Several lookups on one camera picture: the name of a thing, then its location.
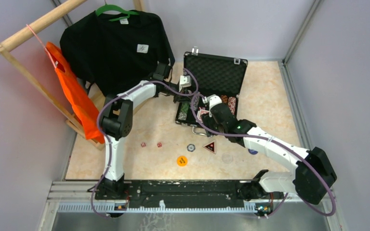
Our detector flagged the blue poker chip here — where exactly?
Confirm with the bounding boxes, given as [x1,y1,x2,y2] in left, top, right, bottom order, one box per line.
[187,144,196,152]

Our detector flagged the black aluminium poker case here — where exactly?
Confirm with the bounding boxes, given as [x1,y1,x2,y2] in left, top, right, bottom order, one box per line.
[174,50,248,128]

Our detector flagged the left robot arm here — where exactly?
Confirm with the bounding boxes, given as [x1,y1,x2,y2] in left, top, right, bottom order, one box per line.
[91,63,199,200]

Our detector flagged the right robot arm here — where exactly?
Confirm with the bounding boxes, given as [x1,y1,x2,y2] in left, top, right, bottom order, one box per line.
[196,103,337,205]

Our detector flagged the green grey chip stack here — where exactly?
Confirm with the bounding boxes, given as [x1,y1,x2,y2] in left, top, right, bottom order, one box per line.
[177,102,190,120]

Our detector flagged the purple blue chip stack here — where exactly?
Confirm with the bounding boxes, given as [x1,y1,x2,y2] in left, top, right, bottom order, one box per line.
[190,95,200,111]

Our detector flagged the red white chip stack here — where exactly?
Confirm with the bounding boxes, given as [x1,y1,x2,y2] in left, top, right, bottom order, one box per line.
[227,97,237,115]

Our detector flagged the red playing card deck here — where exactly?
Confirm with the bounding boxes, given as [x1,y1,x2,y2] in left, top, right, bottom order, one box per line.
[197,109,210,124]

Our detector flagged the orange black chip stack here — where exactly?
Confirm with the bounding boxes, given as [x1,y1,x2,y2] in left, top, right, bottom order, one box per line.
[220,95,228,104]

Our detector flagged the red black triangle marker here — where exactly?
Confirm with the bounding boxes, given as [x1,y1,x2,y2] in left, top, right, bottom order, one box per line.
[203,141,217,154]

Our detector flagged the clear round button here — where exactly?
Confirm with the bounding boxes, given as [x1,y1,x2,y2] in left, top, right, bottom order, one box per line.
[221,154,234,164]

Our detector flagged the dark blue round button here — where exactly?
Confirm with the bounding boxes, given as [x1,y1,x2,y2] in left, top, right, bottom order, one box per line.
[248,149,258,155]

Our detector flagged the orange round dealer button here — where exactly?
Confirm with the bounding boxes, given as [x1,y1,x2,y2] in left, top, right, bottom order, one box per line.
[176,156,188,167]

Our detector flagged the wooden clothes rack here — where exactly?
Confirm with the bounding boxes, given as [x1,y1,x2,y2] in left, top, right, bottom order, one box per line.
[0,0,173,151]

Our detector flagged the black t-shirt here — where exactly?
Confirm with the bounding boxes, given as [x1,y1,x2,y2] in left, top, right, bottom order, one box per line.
[60,10,175,96]

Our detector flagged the green clothes hanger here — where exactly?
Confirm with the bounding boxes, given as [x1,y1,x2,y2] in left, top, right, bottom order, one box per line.
[95,4,139,21]

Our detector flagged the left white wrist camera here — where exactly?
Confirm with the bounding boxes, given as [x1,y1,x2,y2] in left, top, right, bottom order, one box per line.
[178,75,192,92]

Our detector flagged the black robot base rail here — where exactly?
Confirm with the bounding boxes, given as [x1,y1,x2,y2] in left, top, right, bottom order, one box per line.
[94,179,284,209]

